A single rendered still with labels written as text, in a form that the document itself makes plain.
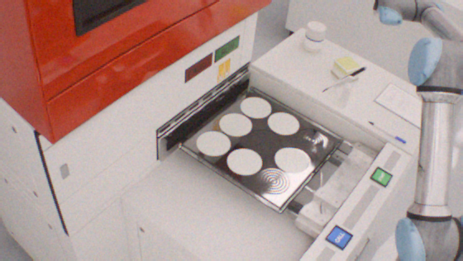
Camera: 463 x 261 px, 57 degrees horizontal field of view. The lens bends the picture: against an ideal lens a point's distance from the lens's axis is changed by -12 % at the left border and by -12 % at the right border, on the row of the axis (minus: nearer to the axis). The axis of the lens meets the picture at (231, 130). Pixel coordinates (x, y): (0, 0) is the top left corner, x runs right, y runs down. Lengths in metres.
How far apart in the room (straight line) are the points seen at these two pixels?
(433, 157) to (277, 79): 0.70
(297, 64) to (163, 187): 0.63
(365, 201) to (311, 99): 0.42
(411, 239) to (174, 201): 0.68
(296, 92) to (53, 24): 0.95
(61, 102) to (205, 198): 0.61
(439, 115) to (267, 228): 0.58
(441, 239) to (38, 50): 0.93
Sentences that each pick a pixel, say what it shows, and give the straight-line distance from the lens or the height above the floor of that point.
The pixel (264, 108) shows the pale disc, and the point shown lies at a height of 0.90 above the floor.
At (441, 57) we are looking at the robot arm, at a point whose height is 1.41.
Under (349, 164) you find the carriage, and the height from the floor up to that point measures 0.88.
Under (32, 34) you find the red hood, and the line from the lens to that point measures 0.82.
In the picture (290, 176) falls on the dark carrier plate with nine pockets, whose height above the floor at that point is 0.90.
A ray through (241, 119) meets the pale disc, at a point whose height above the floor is 0.90.
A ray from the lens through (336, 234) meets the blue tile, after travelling 1.20.
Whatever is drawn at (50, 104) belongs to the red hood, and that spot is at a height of 1.33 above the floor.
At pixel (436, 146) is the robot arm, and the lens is 1.09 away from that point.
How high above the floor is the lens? 1.92
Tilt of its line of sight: 44 degrees down
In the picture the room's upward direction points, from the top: 7 degrees clockwise
